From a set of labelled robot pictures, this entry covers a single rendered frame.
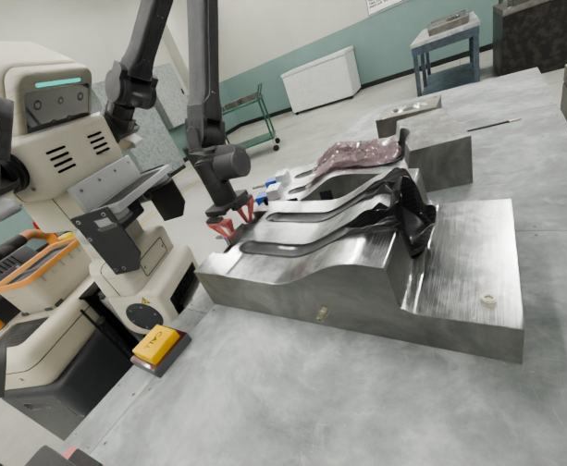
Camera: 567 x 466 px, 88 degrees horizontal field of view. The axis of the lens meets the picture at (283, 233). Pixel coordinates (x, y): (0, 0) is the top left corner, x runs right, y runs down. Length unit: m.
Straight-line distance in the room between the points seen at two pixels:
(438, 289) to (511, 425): 0.15
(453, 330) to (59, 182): 0.75
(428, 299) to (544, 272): 0.19
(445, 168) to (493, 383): 0.46
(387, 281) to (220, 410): 0.29
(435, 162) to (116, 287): 0.82
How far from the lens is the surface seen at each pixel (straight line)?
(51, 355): 1.01
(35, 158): 0.76
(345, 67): 7.03
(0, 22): 6.75
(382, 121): 1.19
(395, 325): 0.43
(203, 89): 0.70
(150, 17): 0.88
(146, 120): 6.62
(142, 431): 0.55
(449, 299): 0.41
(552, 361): 0.45
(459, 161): 0.75
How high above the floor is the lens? 1.16
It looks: 28 degrees down
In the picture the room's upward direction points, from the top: 23 degrees counter-clockwise
